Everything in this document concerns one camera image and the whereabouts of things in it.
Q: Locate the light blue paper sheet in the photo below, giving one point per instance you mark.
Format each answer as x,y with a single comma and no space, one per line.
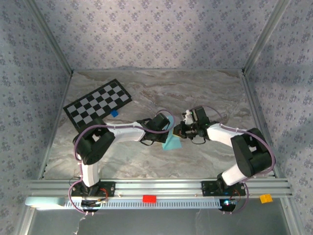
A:
173,144

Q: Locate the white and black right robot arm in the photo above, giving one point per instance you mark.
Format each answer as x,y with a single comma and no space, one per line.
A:
220,134

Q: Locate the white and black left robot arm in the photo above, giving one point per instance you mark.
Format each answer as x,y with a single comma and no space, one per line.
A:
122,132

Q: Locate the blue toy brick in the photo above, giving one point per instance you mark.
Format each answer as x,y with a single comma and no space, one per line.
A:
114,113

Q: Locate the red toy brick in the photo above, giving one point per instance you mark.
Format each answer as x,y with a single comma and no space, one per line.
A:
149,198

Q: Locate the black and white chessboard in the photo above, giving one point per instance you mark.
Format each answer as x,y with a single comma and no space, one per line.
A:
97,102

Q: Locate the black circuit board with light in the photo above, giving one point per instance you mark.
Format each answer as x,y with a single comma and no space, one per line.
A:
228,206

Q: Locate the grey metal panel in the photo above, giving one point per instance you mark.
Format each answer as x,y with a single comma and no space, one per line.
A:
146,222

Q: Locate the orange toy brick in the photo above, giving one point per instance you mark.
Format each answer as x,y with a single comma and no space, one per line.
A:
266,198

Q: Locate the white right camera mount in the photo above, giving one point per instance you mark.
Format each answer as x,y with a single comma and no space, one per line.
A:
188,117

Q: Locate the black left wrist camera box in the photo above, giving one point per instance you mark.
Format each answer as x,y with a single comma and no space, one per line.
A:
160,122

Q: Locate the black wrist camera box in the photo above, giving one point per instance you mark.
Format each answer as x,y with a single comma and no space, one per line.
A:
160,122
201,115

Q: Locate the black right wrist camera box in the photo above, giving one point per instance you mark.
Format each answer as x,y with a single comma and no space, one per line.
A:
201,115

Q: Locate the aluminium mounting rail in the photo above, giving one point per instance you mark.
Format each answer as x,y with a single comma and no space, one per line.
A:
159,187

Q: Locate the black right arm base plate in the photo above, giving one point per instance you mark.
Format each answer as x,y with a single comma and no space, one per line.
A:
207,188

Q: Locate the aluminium frame bar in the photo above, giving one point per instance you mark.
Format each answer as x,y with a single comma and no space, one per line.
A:
258,117
56,122
264,36
51,36
156,70

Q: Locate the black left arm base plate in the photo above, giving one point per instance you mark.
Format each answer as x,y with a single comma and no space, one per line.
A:
108,189

